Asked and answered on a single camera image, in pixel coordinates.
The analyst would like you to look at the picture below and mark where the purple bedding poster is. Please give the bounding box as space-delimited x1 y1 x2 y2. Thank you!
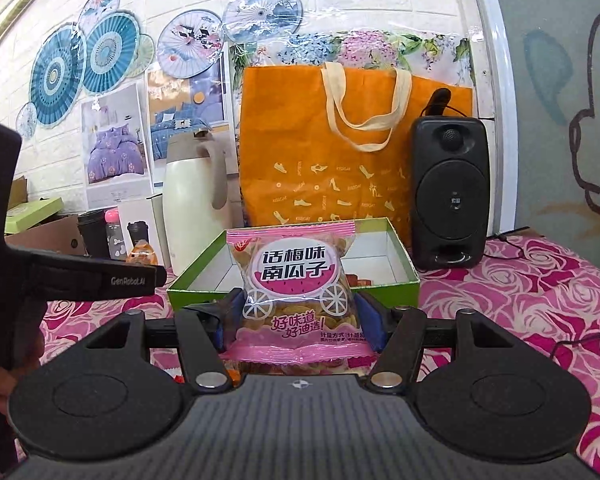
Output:
80 82 153 211

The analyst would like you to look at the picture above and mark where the black tumbler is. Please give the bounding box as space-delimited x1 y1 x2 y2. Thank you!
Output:
77 210 112 258

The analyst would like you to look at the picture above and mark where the hydrangea flower poster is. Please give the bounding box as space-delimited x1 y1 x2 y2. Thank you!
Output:
230 30 481 116

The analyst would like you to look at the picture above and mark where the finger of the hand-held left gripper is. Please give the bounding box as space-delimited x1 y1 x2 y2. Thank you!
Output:
7 245 168 307

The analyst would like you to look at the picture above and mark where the cream thermos jug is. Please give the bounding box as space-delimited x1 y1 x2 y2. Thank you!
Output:
162 130 233 273

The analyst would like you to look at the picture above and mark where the green box lid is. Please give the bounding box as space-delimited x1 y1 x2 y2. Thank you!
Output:
4 196 65 235

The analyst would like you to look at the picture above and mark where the mountain print paper fan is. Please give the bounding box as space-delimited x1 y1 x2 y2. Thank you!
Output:
222 0 305 45

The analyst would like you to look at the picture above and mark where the large blue paper fan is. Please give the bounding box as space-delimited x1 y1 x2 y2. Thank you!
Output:
29 22 88 128

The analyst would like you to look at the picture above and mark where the tiny pale paper fan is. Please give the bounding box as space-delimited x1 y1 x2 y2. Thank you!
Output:
16 101 38 141

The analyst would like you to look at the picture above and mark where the clear bottle with pink cap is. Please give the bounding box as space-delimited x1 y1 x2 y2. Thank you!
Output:
104 210 128 261

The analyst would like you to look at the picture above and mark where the white floral paper fan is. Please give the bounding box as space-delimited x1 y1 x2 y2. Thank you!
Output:
156 8 226 81

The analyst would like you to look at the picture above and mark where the pink rose tablecloth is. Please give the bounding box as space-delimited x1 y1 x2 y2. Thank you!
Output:
37 232 600 480

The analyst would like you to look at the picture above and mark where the pink seed snack packet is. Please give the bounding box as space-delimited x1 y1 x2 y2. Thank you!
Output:
225 220 383 378

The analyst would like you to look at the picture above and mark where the small floral paper fan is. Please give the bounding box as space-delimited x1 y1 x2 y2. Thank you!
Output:
77 0 121 36

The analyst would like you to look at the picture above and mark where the pale green paper fan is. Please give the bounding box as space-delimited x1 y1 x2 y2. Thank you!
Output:
130 34 156 78

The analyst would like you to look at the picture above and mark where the green cardboard box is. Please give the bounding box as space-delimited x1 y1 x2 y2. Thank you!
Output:
167 217 422 311

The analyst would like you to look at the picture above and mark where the blue bedding poster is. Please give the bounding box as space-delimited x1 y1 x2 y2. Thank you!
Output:
147 52 231 181

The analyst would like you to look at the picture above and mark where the white carton with cup print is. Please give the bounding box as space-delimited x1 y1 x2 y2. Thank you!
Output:
117 195 173 266

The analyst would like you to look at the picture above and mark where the orange tote bag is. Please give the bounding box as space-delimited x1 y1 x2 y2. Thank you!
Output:
239 62 476 251

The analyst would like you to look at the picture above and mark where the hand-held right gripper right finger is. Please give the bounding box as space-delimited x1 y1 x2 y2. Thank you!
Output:
354 291 512 391

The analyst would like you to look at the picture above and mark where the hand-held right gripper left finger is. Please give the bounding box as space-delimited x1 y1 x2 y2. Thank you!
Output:
86 287 246 392

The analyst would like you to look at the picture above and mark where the small cardboard box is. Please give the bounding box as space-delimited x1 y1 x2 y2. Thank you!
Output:
7 176 28 211

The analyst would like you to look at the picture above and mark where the black speaker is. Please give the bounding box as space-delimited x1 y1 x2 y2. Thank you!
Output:
411 116 492 270

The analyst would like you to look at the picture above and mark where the brown cardboard box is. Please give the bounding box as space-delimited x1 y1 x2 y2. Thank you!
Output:
5 212 88 258

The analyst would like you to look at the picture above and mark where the black speaker cable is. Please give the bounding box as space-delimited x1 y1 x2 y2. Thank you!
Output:
482 227 531 261

